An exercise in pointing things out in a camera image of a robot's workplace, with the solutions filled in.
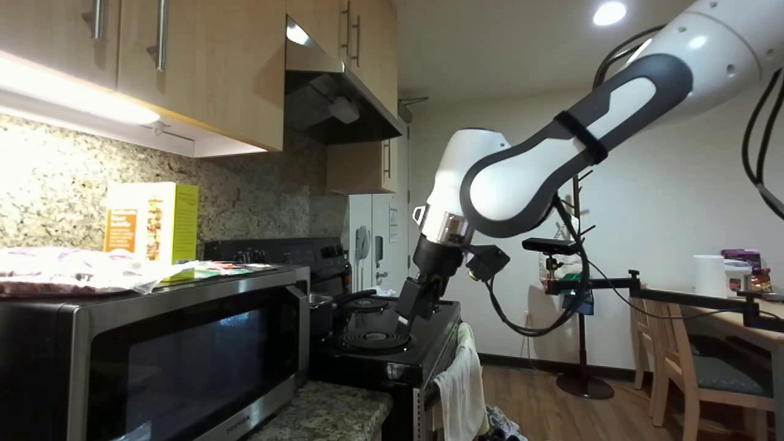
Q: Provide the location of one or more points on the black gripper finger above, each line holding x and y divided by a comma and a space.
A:
404, 307
424, 313

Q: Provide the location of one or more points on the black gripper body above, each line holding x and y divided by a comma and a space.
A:
436, 266

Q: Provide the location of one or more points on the stainless steel microwave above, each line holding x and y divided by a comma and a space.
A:
179, 360

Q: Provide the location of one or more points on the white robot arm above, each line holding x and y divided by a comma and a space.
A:
620, 107

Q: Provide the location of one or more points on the black pot with lid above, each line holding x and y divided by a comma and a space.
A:
369, 323

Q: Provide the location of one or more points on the black electric stove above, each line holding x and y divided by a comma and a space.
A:
393, 369

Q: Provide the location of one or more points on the white refrigerator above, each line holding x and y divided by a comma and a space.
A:
376, 242

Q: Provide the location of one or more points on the white hanging towel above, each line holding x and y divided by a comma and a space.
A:
462, 383

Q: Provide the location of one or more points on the range hood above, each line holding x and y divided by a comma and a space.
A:
344, 107

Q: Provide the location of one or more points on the wooden chair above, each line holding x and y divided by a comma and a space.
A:
718, 377
652, 360

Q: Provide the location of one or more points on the green and yellow box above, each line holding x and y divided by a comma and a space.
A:
149, 222

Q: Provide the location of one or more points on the white container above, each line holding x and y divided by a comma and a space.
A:
708, 275

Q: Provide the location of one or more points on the purple package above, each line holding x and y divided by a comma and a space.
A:
742, 270

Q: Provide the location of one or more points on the round ceiling light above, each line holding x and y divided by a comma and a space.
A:
611, 13

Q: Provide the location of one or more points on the printed cloth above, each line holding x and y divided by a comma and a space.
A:
98, 273

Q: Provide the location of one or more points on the wooden dining table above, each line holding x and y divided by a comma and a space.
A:
751, 323

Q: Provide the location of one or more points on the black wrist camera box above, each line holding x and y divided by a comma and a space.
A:
489, 264

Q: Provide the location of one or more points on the black tripod with camera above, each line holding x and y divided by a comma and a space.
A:
582, 352

